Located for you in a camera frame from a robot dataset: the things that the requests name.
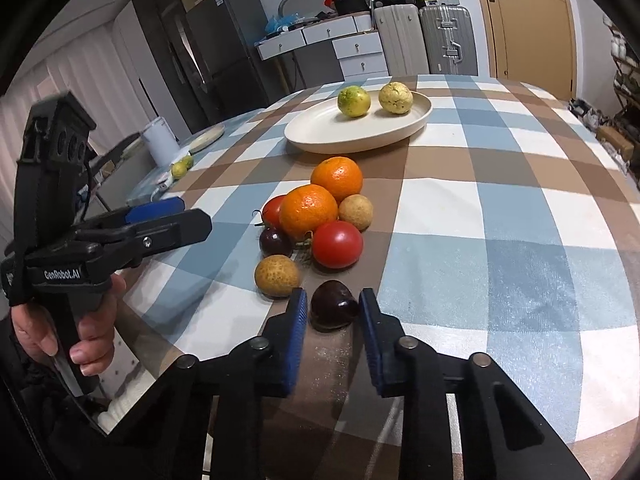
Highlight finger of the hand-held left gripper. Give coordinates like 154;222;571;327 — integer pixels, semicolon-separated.
82;196;187;233
75;208;213;271

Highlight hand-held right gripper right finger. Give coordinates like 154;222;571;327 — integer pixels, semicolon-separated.
358;287;593;480

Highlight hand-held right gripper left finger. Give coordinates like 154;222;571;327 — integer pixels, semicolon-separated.
102;287;308;480

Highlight dark purple passion fruit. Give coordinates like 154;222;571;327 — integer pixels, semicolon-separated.
310;280;360;332
258;227;295;259

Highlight small brown round fruit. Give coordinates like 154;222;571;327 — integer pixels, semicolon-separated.
254;254;301;300
338;194;374;231

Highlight red tomato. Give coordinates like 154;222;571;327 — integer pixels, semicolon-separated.
262;195;288;229
312;220;364;269

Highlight orange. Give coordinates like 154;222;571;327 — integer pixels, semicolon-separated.
310;157;364;206
278;184;340;242

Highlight cream oval plate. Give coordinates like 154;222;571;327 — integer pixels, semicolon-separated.
284;91;432;155

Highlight person's left forearm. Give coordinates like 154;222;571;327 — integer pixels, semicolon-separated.
0;320;106;480

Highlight person's left hand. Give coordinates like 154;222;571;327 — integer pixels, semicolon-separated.
10;274;127;377

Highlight white kettle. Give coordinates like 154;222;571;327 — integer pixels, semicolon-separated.
141;116;178;167

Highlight small cream plate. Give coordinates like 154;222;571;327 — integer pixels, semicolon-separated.
189;126;226;155

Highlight pale curtain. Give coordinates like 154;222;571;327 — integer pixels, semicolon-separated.
0;45;151;241

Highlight checked tablecloth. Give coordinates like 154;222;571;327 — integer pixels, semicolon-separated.
120;74;640;480

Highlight grey refrigerator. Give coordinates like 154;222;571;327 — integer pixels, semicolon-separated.
186;0;281;107

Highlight blue plastic bag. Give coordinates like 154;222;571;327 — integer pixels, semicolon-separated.
265;12;296;36

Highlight green yellow citrus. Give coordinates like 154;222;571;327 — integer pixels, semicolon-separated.
337;86;371;118

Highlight bumpy yellow guava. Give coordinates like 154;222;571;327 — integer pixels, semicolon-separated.
378;81;414;114

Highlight white drawer cabinet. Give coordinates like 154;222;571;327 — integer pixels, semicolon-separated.
256;12;390;82

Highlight white suitcase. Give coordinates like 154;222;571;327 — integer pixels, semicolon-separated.
372;4;430;77

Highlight silver suitcase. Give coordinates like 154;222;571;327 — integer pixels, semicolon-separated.
419;6;478;76

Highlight grey white shoes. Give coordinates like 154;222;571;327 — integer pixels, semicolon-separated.
569;98;608;130

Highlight shoe rack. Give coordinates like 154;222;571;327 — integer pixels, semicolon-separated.
600;15;640;176

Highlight wooden door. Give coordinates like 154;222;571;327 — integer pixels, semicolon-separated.
475;0;576;101

